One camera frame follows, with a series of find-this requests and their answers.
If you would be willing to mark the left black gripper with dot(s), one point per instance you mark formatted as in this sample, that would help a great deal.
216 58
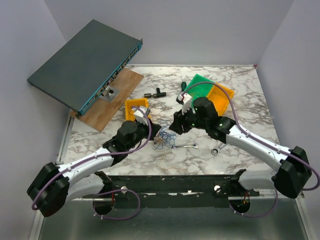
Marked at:
154 130

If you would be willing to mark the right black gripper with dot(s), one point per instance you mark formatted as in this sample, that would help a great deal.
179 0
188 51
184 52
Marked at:
179 120

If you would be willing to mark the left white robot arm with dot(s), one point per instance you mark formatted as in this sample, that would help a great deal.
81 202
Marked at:
52 186

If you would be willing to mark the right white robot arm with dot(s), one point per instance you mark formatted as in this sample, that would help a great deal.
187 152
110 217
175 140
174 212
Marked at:
289 167

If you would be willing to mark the small open-end wrench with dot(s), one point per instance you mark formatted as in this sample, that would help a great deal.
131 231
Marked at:
193 145

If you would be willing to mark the yellow bin on left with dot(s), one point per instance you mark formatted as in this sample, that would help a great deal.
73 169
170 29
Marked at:
129 111

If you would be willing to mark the yellow bin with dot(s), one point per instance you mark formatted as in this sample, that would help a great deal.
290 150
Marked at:
129 111
219 100

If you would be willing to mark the black T pipe fitting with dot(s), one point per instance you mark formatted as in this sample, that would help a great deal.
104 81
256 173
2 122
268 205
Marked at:
156 95

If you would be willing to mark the green plastic bin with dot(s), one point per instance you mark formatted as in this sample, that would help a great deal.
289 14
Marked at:
199 87

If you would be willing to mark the yellow bin on right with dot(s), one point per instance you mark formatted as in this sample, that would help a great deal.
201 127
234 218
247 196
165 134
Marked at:
219 100

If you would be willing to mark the brown wooden board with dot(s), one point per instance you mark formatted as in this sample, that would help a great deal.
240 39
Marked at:
105 107

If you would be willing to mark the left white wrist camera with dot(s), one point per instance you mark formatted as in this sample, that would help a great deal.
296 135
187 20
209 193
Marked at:
141 114

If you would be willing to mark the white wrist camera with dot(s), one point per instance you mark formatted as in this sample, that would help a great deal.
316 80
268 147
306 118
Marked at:
141 114
185 100

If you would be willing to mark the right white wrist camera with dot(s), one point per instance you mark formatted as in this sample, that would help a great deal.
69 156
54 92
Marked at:
185 100

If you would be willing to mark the green handled screwdriver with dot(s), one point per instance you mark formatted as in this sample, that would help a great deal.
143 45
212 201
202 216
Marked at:
183 85

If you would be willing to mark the ratcheting ring wrench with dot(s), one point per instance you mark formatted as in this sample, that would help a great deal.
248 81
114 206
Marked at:
216 150

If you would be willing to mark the metal bracket with knob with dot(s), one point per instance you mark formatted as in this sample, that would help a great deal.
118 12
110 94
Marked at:
109 94

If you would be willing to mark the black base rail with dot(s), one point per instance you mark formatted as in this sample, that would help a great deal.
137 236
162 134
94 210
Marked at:
172 191

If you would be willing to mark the grey network switch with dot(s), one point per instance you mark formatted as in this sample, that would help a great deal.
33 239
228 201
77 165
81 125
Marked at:
78 73

